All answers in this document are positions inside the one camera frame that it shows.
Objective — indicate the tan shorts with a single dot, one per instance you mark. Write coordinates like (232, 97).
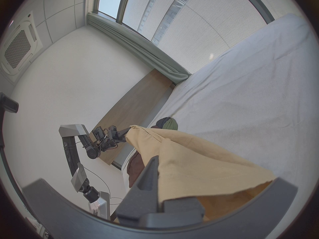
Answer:
(199, 163)

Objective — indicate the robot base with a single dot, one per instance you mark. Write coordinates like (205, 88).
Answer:
(101, 203)

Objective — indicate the green garment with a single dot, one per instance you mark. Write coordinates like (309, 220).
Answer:
(170, 124)

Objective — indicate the brown garment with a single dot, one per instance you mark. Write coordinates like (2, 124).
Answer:
(135, 168)

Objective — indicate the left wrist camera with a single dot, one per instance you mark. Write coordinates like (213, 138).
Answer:
(112, 131)

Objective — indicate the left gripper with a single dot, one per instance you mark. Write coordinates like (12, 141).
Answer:
(121, 134)

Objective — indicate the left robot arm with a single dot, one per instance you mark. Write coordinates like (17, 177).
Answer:
(72, 155)

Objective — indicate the white ceiling air conditioner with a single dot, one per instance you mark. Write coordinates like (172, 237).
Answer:
(20, 46)

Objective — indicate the window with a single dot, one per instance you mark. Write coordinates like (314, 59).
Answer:
(199, 28)

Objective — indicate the bed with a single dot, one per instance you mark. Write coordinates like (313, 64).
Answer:
(236, 96)

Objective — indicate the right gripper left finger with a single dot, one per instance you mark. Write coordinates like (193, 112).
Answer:
(147, 190)

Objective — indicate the grey-green curtain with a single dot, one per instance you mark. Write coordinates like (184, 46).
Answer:
(139, 46)

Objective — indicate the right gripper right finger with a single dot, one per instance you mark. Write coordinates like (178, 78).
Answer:
(183, 208)

